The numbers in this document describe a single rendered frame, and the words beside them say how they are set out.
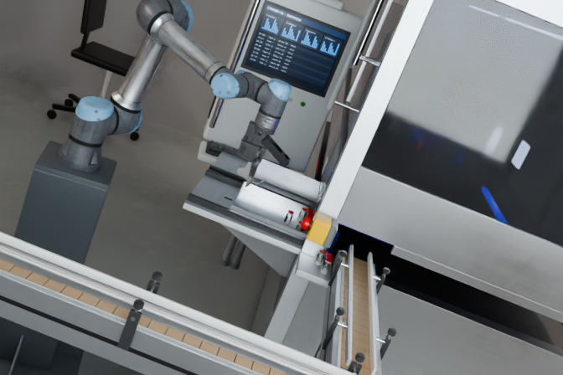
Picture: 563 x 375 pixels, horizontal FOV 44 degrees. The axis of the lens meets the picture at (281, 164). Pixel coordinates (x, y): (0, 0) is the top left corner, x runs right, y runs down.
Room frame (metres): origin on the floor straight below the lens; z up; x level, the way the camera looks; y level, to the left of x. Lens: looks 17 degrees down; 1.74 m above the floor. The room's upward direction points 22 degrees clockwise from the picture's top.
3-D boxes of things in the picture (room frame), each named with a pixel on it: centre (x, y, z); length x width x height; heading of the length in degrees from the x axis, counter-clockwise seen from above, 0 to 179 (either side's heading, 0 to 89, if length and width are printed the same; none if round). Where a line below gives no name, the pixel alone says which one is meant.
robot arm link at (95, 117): (2.28, 0.66, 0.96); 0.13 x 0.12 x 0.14; 157
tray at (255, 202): (2.25, -0.07, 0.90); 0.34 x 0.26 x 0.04; 90
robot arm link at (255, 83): (2.20, 0.19, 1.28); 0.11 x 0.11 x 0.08; 67
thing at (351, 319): (1.72, -0.33, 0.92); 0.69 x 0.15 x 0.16; 0
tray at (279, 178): (2.59, -0.07, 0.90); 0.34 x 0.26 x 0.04; 90
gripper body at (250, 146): (2.18, 0.10, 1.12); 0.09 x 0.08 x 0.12; 90
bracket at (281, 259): (2.17, 0.01, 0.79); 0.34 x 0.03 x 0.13; 90
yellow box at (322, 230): (2.00, -0.19, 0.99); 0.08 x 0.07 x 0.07; 90
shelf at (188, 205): (2.42, 0.00, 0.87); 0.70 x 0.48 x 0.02; 0
